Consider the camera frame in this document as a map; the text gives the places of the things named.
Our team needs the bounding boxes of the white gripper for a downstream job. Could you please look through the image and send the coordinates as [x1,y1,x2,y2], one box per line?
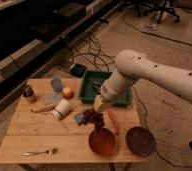
[93,70,133,112]

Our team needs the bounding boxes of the dark grapes bunch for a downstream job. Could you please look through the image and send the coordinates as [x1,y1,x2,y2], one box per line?
[82,109,105,131]

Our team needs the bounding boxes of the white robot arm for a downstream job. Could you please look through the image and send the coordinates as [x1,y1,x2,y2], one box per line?
[93,50,192,112]

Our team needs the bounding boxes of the red bowl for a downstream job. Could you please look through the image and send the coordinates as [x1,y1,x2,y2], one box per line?
[88,128,116,156]

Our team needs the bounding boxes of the red chili pepper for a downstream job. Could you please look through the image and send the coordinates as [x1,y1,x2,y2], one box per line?
[108,111,119,135]

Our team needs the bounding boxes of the green plastic tray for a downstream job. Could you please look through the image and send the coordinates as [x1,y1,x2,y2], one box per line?
[79,70,131,107]

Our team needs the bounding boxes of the blue sponge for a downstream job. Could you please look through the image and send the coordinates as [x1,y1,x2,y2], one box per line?
[74,112,84,125]

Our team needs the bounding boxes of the apple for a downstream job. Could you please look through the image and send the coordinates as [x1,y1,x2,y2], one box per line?
[62,87,74,99]

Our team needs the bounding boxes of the white paper cup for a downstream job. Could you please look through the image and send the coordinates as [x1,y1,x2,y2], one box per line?
[53,99,72,120]

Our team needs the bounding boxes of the black power box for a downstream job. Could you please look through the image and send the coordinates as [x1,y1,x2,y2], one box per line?
[70,63,86,78]

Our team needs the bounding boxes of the clear plastic lid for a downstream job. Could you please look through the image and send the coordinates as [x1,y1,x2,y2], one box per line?
[44,92,62,105]

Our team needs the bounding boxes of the banana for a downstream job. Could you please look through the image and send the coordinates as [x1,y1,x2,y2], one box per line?
[30,104,55,113]

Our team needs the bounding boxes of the wooden table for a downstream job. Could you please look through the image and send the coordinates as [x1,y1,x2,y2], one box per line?
[0,79,147,164]

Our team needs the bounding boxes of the silver fork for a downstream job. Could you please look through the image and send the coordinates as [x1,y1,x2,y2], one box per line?
[23,148,58,156]

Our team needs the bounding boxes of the small dark-lidded jar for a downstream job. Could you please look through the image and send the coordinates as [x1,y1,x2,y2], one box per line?
[23,85,36,103]

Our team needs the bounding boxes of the black office chair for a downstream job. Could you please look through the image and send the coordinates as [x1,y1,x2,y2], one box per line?
[128,0,180,24]

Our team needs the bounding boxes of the black floor cables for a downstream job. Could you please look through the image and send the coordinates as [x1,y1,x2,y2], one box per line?
[65,31,118,73]

